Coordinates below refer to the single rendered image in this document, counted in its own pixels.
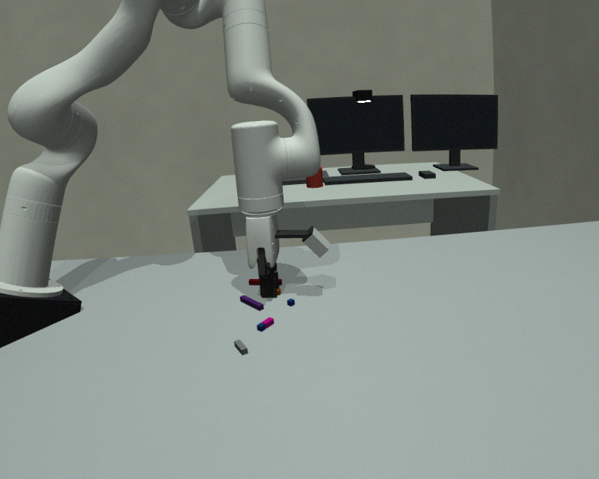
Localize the purple rod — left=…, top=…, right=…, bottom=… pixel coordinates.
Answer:
left=240, top=295, right=264, bottom=311

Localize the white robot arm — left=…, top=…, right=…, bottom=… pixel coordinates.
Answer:
left=0, top=0, right=321, bottom=298

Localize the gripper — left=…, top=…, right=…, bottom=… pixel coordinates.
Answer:
left=241, top=207, right=282, bottom=298

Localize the red rod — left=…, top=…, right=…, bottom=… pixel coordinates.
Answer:
left=249, top=279, right=282, bottom=286

